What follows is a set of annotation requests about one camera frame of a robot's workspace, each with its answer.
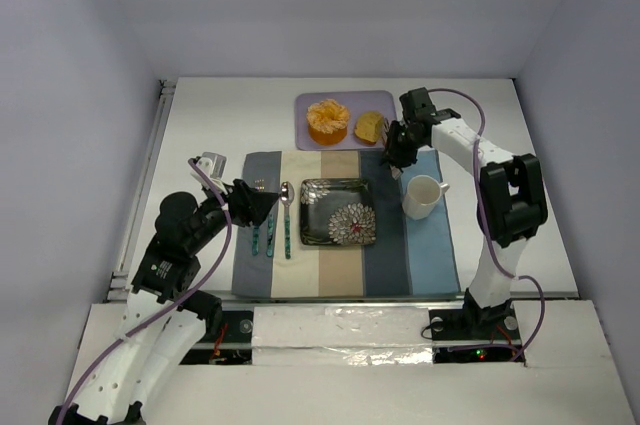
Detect lavender serving tray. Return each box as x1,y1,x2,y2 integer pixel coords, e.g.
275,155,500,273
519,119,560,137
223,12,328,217
294,90,397,151

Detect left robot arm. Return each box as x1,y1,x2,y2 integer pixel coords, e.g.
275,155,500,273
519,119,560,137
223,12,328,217
49,179,278,424

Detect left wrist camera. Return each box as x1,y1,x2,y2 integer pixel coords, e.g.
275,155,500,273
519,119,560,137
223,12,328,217
190,152,227,191

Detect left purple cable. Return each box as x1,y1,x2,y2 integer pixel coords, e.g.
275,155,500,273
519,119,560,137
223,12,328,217
52,158,234,425

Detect spoon with teal handle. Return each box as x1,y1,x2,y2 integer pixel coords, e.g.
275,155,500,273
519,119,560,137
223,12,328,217
280,181,295,260

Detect orange bundt cake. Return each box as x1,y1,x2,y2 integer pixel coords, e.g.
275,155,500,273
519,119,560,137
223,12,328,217
306,99,351,145

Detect striped cloth placemat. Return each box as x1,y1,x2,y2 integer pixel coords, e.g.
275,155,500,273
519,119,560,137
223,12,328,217
231,150,460,298

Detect foil covered front panel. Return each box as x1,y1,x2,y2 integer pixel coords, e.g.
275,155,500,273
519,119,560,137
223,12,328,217
251,305,433,367

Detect aluminium frame rail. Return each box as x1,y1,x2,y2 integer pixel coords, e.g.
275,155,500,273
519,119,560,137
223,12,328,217
103,79,177,303

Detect slice of bread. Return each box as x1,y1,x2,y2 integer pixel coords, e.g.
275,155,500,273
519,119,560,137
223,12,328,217
354,110,385,145

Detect black floral square plate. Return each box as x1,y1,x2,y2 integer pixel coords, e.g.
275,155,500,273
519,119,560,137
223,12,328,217
299,178,377,247

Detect fork with teal handle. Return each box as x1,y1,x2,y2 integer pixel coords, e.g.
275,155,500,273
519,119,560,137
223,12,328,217
252,179,265,256

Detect white ceramic mug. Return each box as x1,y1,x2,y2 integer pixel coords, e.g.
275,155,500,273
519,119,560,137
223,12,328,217
402,175,450,220

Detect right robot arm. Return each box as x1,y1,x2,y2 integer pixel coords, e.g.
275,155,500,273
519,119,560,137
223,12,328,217
382,88,548,342

